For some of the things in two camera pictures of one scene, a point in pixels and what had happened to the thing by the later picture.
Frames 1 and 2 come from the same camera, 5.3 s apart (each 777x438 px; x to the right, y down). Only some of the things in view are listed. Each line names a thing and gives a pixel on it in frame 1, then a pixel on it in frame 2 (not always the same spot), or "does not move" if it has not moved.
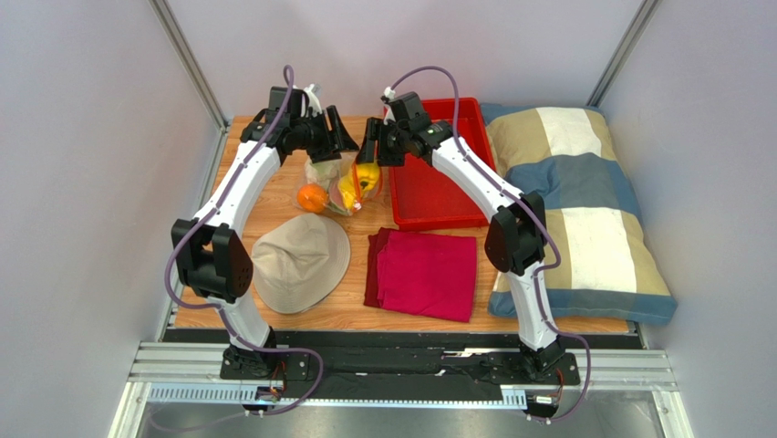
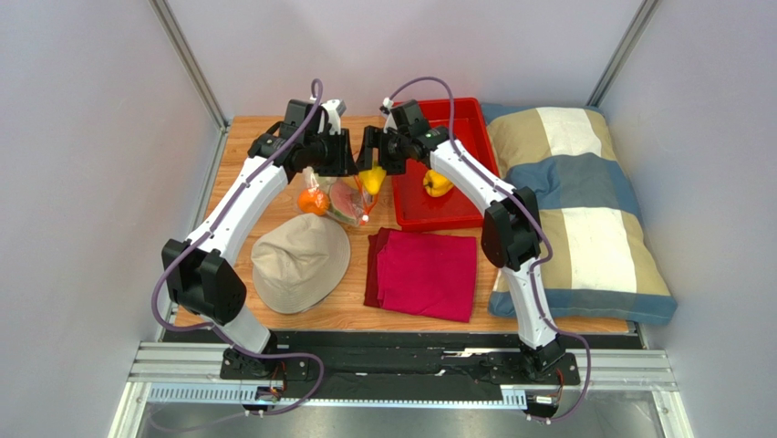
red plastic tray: [421, 197] does not move
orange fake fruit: [313, 198] does not move
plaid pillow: [567, 164] does not move
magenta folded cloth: [426, 275] does not move
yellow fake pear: [347, 192] -> [373, 178]
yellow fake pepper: [368, 175] -> [437, 184]
